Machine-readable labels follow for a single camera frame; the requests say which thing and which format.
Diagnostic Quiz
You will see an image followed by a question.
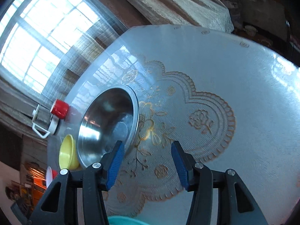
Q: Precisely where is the stainless steel bowl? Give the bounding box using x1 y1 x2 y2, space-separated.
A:
76 85 140 169

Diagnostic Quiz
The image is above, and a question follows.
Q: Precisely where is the beige heavy curtain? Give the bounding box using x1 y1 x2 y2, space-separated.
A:
0 75 78 143
105 0 235 34

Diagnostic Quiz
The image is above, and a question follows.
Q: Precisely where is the red cup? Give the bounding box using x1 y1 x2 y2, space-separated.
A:
50 100 70 119

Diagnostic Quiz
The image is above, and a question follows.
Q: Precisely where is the red plastic bowl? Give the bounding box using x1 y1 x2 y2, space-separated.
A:
46 166 58 188

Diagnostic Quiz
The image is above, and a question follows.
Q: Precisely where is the glass kettle with white handle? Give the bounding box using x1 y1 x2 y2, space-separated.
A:
31 104 62 138

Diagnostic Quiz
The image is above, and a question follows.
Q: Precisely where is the teal plastic plate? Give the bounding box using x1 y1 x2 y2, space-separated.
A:
108 216 147 225

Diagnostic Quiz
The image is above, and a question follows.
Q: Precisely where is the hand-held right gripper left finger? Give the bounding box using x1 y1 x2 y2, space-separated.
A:
27 141 125 225

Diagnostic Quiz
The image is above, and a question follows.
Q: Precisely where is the sheer white curtain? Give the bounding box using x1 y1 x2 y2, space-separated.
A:
0 0 146 104

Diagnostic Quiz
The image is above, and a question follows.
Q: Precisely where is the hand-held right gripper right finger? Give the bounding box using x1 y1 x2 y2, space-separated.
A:
171 141 269 225

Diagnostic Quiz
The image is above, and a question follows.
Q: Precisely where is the yellow plastic bowl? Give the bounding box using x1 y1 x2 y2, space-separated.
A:
58 134 80 170

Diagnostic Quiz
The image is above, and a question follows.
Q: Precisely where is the large barred window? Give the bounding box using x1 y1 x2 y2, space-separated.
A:
0 0 99 94

